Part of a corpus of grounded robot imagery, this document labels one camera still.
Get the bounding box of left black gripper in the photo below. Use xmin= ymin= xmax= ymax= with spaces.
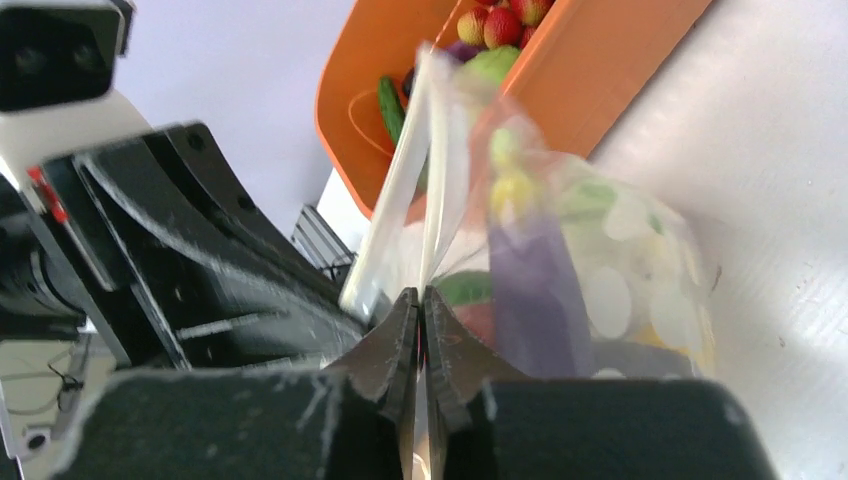
xmin=39 ymin=122 xmax=366 ymax=369

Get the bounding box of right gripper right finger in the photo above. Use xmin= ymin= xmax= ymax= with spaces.
xmin=422 ymin=288 xmax=776 ymax=479

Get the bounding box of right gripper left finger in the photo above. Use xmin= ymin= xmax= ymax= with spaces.
xmin=53 ymin=288 xmax=419 ymax=479

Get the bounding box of purple toy eggplant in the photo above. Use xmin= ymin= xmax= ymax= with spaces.
xmin=488 ymin=214 xmax=595 ymax=378

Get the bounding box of toy watermelon slice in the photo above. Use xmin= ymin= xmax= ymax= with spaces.
xmin=432 ymin=270 xmax=495 ymax=348

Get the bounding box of clear zip top bag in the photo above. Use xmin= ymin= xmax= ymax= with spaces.
xmin=340 ymin=44 xmax=714 ymax=379

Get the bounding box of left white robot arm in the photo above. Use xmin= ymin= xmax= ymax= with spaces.
xmin=1 ymin=122 xmax=367 ymax=370

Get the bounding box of green toy cucumber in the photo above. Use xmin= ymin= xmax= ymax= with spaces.
xmin=377 ymin=76 xmax=406 ymax=146

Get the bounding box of green toy cabbage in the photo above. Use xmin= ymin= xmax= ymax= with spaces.
xmin=460 ymin=45 xmax=521 ymax=85

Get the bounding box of orange plastic bin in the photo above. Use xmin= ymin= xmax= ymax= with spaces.
xmin=315 ymin=0 xmax=708 ymax=216

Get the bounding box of toy strawberry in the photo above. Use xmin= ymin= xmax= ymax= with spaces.
xmin=509 ymin=0 xmax=555 ymax=27
xmin=483 ymin=7 xmax=524 ymax=49
xmin=456 ymin=6 xmax=489 ymax=47

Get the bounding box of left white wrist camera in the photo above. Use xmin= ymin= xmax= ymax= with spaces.
xmin=1 ymin=1 xmax=151 ymax=190

